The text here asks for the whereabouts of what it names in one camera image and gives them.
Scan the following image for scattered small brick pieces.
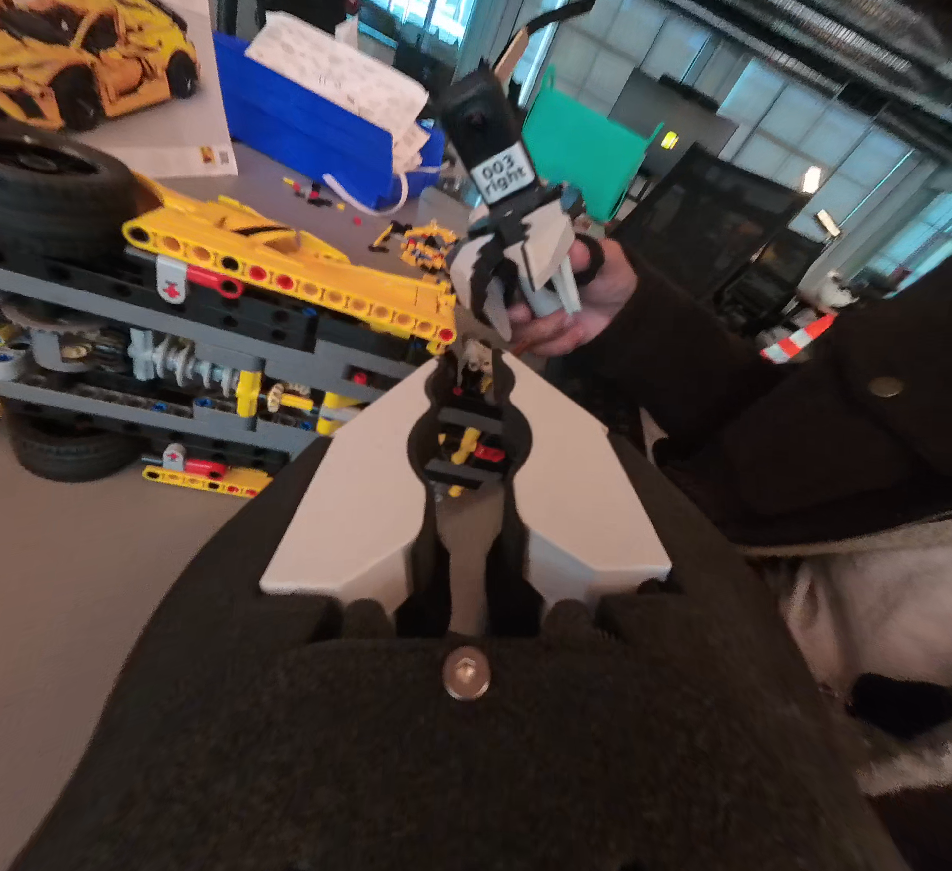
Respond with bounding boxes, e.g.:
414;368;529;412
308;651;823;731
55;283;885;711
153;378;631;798
281;175;365;225

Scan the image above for person's right hand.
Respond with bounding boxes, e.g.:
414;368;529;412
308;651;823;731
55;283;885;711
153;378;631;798
508;237;641;360

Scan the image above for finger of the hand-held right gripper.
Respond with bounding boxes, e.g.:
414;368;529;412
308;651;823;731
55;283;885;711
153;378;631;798
445;237;516;346
478;204;579;308

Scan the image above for large grey display screen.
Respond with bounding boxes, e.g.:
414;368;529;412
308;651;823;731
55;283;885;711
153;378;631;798
610;71;739;158

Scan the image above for person's right forearm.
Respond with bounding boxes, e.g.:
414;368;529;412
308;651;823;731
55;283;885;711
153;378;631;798
588;246;952;552

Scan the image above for blue bag with white papers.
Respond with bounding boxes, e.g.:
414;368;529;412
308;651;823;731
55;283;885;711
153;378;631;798
212;31;447;210

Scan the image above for orange white traffic cone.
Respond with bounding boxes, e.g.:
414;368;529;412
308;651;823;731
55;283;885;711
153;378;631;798
759;313;837;365

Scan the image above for yellow toy brick car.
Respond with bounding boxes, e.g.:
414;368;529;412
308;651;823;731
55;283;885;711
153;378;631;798
0;120;458;500

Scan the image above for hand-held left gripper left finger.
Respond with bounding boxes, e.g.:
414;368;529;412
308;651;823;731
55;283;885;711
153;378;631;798
259;356;449;615

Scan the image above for grey black brick chassis module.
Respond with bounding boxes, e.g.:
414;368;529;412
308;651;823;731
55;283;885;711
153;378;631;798
427;339;525;500

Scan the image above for yellow loose brick pile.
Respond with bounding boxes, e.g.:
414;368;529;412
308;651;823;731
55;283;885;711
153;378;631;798
369;219;461;276

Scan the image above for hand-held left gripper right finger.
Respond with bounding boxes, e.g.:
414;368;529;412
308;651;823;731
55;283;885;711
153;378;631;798
500;352;674;612

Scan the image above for white instruction booklet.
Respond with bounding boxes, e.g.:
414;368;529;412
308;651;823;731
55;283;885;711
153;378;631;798
0;0;239;179

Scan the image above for grey desk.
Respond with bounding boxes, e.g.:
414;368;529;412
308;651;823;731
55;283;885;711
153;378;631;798
0;142;477;857

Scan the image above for black perforated seat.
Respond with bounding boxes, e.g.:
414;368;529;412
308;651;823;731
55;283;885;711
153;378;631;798
550;354;670;441

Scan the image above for teal container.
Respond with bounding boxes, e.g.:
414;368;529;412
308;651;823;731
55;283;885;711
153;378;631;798
521;66;664;224

